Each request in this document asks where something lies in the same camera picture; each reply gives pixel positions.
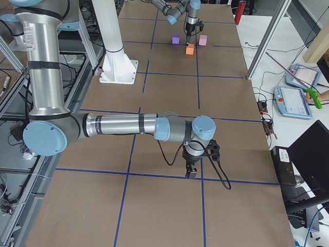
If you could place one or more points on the brown paper table cover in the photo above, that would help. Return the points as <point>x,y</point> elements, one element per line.
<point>132,190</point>

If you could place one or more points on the pink foam cube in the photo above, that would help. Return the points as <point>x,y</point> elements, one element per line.
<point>203,40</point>

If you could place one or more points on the red bottle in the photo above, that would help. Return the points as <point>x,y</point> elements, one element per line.
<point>239,12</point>

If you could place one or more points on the left black usb hub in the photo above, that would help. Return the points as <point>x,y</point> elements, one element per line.
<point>268,126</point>

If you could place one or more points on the near blue teach pendant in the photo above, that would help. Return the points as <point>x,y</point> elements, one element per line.
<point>291,102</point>

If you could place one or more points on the black monitor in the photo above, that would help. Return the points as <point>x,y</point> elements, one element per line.
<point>309,154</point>

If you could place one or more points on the orange foam cube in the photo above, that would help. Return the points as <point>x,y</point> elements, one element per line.
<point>190,49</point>

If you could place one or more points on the green handled grabber tool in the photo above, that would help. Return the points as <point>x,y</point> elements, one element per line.
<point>313,93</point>

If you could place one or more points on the black box with label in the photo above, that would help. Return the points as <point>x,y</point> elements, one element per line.
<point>283,166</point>

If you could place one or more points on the black usb hub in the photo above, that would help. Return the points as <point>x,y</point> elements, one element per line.
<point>268,126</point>
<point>262,106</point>

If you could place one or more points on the person's hand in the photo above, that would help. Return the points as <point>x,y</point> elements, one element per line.
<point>310,100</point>

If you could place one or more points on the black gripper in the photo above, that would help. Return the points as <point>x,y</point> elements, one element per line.
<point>191,159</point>
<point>190,28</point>

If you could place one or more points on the far blue teach pendant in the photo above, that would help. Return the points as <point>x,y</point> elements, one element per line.
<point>309,76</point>

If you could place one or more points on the blue teach pendant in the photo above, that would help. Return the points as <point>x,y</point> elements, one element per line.
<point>291,102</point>
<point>309,76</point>

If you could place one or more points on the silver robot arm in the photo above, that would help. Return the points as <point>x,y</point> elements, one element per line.
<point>53,127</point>
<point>190,8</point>

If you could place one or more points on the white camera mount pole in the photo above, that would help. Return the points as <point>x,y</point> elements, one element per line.
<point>109,27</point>

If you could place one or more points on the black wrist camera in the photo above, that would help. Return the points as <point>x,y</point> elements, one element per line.
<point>200,25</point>
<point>214,150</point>

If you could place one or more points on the purple foam cube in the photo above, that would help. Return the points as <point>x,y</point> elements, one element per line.
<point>176,39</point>

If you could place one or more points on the right black usb hub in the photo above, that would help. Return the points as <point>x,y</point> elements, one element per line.
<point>262,106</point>

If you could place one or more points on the grey aluminium frame post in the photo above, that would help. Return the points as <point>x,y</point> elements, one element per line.
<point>275,20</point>

